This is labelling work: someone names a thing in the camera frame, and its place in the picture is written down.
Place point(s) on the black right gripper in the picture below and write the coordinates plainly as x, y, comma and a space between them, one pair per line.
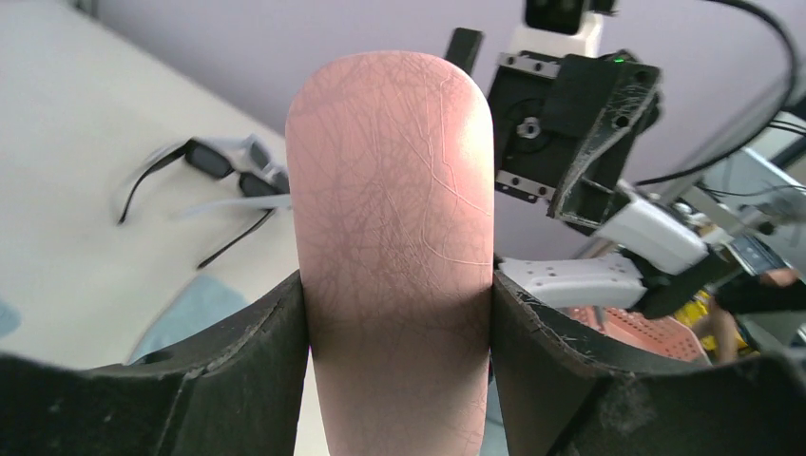
564, 127

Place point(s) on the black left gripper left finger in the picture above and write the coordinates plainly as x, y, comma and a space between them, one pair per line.
232, 389

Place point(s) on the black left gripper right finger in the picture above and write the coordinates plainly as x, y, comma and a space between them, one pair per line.
565, 389

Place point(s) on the pink glasses case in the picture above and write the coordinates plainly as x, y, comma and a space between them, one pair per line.
390, 157

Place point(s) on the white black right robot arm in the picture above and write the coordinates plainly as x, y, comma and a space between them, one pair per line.
658, 265

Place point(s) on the black sunglasses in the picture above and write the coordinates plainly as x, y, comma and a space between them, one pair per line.
208, 163

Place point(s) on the light blue cleaning cloth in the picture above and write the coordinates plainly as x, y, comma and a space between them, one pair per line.
10, 319

